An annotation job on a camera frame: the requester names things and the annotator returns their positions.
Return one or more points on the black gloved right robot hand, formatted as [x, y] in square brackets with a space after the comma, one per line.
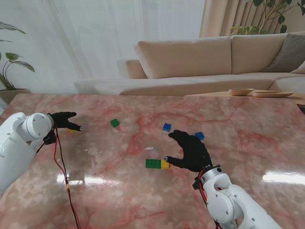
[195, 155]

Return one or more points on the beige plant pot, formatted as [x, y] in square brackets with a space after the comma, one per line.
[12, 95]

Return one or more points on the flat wooden plate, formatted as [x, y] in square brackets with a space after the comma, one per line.
[272, 94]

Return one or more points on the round wooden bowl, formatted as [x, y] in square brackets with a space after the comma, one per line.
[241, 91]

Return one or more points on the blue toy brick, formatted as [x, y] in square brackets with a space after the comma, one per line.
[167, 127]
[200, 135]

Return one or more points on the tall leafy branch plant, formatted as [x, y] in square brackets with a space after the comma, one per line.
[281, 19]

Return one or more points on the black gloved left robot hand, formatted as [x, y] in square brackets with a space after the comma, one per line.
[60, 119]

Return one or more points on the grey sofa cushion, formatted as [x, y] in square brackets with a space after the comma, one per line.
[288, 55]

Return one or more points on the beige sofa cushion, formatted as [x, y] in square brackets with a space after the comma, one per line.
[299, 69]

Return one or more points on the large-leaf green houseplant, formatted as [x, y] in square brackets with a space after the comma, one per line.
[16, 62]

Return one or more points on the beige fabric sofa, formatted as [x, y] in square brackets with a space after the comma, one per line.
[186, 59]

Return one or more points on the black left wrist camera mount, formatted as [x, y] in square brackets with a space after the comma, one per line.
[50, 138]

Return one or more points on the green toy brick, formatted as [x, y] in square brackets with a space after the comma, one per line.
[149, 163]
[115, 122]
[157, 164]

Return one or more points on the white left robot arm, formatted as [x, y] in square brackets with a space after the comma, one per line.
[14, 148]

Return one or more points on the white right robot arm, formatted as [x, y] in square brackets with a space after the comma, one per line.
[226, 202]

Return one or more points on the beige drape curtain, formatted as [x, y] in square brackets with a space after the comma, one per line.
[219, 19]

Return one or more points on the white sheer curtain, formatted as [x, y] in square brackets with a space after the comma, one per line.
[95, 35]

